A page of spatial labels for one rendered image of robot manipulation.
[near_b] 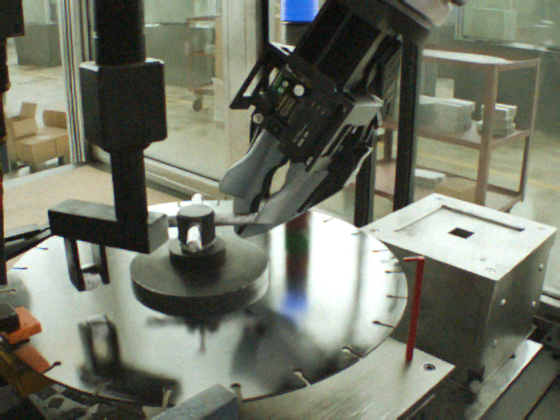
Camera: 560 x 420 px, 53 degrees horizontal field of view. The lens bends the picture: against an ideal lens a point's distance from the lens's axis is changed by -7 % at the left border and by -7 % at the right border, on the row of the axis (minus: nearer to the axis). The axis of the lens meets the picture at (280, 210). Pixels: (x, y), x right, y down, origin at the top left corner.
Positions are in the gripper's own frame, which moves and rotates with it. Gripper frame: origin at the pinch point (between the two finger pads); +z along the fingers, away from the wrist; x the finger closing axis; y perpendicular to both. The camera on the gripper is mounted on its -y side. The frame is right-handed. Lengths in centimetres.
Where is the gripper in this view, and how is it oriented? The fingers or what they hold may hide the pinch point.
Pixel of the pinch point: (251, 221)
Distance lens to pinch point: 47.9
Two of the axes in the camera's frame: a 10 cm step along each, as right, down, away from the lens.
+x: 7.3, 6.4, -2.5
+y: -4.3, 1.6, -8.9
